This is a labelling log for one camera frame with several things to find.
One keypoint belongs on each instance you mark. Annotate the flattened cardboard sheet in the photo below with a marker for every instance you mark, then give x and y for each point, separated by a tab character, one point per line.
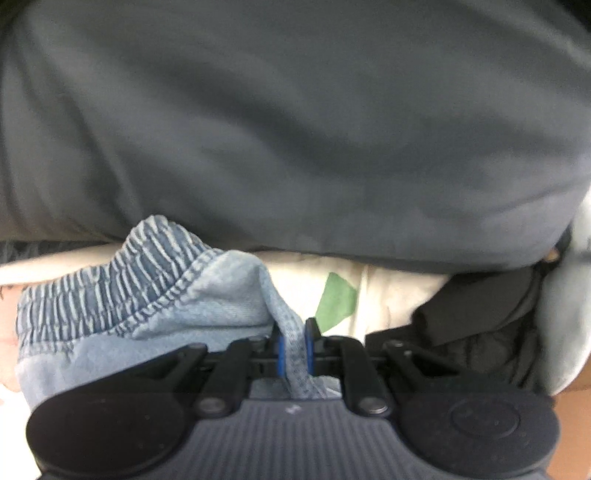
575	424

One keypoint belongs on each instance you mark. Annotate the grey fleece blanket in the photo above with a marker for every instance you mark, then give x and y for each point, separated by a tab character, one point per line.
16	251

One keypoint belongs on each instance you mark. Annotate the light blue jeans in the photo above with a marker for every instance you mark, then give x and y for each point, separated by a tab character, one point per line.
207	300

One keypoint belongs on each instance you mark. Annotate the grey plush pillow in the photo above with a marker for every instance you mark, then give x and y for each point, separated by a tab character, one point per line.
568	323

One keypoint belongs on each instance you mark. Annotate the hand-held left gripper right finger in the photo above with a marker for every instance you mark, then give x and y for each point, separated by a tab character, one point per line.
308	350

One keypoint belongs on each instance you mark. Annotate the black garment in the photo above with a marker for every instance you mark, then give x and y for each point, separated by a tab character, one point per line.
485	332

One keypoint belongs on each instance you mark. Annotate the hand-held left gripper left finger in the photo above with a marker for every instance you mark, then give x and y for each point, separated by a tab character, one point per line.
280	355

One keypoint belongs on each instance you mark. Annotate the bear printed bed sheet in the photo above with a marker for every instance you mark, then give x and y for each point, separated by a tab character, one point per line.
392	295

